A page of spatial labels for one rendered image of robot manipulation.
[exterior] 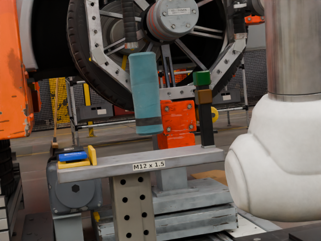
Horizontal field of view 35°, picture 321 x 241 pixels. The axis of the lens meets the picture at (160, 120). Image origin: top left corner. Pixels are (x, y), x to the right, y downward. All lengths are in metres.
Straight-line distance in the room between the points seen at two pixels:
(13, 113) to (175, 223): 0.68
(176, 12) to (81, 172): 0.62
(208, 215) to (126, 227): 0.56
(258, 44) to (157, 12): 0.75
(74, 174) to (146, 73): 0.47
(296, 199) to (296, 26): 0.26
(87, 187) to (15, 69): 0.47
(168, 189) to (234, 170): 1.12
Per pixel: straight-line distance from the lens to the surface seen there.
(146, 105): 1.60
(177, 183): 1.94
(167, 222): 1.82
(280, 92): 0.82
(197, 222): 1.85
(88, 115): 5.65
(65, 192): 1.74
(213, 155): 1.34
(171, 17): 1.62
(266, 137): 0.81
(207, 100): 1.39
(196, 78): 1.39
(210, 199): 1.88
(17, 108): 1.57
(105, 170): 1.28
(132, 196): 1.34
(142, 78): 1.60
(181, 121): 1.75
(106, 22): 2.22
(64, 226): 1.83
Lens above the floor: 0.64
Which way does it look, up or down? 4 degrees down
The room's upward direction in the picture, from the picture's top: 6 degrees counter-clockwise
